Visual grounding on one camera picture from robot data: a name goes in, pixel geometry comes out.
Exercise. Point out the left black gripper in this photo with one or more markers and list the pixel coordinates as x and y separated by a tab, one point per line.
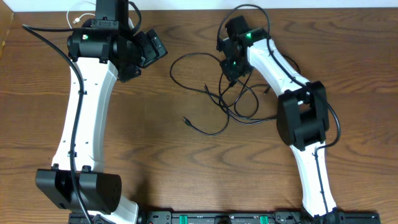
153	52

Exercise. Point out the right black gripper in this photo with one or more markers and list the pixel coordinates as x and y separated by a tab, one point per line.
230	73

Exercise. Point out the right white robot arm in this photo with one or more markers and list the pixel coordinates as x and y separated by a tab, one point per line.
302	113

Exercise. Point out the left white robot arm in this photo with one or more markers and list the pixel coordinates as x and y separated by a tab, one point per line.
106	49

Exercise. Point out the cardboard panel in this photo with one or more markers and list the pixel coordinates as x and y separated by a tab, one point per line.
6	18

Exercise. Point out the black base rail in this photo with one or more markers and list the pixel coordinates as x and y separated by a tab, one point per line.
280	216

